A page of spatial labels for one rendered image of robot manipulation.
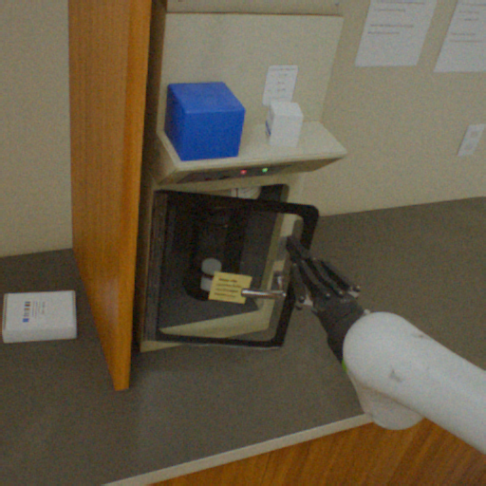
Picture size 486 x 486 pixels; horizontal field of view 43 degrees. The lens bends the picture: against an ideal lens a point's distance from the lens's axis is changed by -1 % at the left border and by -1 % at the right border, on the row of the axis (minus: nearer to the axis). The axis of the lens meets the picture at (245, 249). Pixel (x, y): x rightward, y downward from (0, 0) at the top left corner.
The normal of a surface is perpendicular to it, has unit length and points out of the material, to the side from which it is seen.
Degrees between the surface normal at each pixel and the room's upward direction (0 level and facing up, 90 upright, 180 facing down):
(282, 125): 90
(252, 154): 0
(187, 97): 0
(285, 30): 90
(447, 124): 90
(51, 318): 0
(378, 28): 90
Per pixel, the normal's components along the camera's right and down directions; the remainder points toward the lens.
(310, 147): 0.15, -0.77
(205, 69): 0.37, 0.62
